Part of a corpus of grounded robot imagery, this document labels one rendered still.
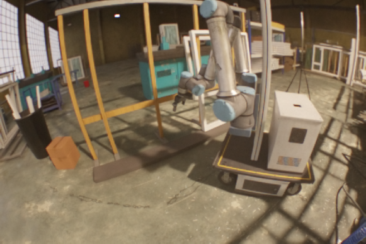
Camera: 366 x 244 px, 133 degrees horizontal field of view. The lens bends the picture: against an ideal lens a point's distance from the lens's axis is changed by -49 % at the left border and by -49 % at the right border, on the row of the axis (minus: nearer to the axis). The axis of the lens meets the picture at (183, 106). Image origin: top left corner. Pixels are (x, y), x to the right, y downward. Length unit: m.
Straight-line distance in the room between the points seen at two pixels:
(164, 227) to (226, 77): 1.23
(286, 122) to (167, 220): 1.21
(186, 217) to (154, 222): 0.28
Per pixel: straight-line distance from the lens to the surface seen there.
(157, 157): 1.94
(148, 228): 1.46
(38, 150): 2.95
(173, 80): 3.64
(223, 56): 0.90
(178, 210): 1.50
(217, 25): 0.91
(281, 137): 1.22
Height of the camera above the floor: 1.30
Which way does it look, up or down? 23 degrees down
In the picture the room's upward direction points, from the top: 5 degrees counter-clockwise
